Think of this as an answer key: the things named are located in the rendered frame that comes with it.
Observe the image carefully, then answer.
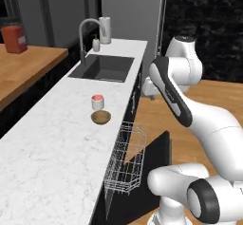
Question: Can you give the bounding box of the red box with label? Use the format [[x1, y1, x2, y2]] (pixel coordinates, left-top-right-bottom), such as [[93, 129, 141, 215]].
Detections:
[[0, 25, 28, 55]]

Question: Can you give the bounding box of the grey curved tap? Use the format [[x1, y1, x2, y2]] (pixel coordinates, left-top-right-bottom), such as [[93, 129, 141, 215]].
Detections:
[[78, 17, 107, 66]]

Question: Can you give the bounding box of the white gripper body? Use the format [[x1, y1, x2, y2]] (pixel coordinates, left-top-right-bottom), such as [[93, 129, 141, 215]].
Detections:
[[140, 76, 161, 98]]

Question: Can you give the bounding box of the dark sink basin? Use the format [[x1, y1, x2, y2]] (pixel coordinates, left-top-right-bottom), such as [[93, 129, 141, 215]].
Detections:
[[67, 53, 136, 84]]

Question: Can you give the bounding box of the white wire dishwasher rack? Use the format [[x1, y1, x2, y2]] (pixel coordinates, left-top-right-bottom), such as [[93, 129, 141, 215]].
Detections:
[[103, 121, 150, 196]]

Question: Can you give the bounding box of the white soap dispenser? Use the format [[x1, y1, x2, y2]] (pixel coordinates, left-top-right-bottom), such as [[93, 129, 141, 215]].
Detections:
[[92, 33, 102, 53]]

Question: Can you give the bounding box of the dark window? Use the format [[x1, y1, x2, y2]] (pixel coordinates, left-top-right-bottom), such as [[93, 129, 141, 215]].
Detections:
[[0, 0, 22, 25]]

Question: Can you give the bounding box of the brown bowl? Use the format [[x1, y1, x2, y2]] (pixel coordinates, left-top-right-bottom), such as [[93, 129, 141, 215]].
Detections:
[[90, 109, 112, 125]]

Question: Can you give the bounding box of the grey fridge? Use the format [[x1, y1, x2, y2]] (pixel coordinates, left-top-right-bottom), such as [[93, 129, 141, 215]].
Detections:
[[100, 0, 169, 80]]

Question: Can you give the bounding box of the grey fridge handle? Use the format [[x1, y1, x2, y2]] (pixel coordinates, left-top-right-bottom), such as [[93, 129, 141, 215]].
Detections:
[[156, 0, 169, 58]]

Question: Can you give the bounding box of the grey cabinet handle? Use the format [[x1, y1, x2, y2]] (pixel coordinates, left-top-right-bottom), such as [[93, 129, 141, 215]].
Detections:
[[130, 92, 138, 115]]

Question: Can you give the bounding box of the black counter cabinet front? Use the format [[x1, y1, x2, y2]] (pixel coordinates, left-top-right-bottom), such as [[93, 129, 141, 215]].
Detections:
[[121, 62, 144, 125]]

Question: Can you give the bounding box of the white paper towel roll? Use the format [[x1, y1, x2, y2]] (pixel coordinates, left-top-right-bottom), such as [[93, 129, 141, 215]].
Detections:
[[98, 15, 113, 46]]

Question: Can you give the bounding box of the white cup with red inside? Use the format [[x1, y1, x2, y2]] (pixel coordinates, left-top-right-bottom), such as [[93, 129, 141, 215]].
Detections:
[[91, 93, 105, 111]]

